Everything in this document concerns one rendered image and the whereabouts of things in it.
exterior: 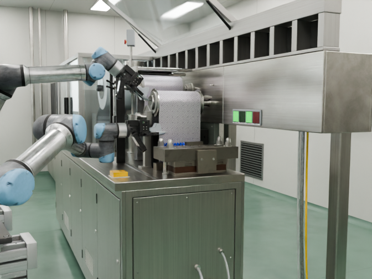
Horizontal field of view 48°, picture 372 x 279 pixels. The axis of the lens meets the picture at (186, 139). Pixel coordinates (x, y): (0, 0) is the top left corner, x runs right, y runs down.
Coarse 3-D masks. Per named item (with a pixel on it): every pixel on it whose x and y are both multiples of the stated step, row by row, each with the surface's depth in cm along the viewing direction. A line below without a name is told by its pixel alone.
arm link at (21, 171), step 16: (48, 128) 162; (64, 128) 161; (80, 128) 166; (48, 144) 151; (64, 144) 160; (16, 160) 137; (32, 160) 142; (48, 160) 150; (0, 176) 129; (16, 176) 129; (32, 176) 136; (0, 192) 127; (16, 192) 130; (32, 192) 136
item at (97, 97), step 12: (84, 60) 300; (120, 60) 311; (144, 60) 318; (108, 72) 308; (60, 84) 397; (72, 84) 333; (84, 84) 415; (96, 84) 305; (108, 84) 309; (60, 96) 400; (72, 96) 335; (96, 96) 306; (108, 96) 309; (60, 108) 402; (72, 108) 337; (96, 108) 306; (108, 108) 310; (96, 120) 307; (108, 120) 311
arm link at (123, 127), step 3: (120, 123) 207; (123, 123) 208; (120, 126) 206; (123, 126) 206; (126, 126) 207; (120, 129) 205; (123, 129) 206; (126, 129) 206; (120, 132) 205; (123, 132) 206; (126, 132) 207; (120, 135) 206; (123, 135) 207; (126, 135) 208
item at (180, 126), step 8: (160, 112) 217; (168, 112) 218; (176, 112) 220; (184, 112) 222; (192, 112) 224; (160, 120) 217; (168, 120) 219; (176, 120) 220; (184, 120) 222; (192, 120) 224; (168, 128) 219; (176, 128) 221; (184, 128) 223; (192, 128) 225; (160, 136) 218; (168, 136) 219; (176, 136) 221; (184, 136) 223; (192, 136) 225
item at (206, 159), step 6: (204, 150) 205; (210, 150) 206; (198, 156) 203; (204, 156) 204; (210, 156) 206; (198, 162) 203; (204, 162) 205; (210, 162) 206; (198, 168) 204; (204, 168) 205; (210, 168) 206
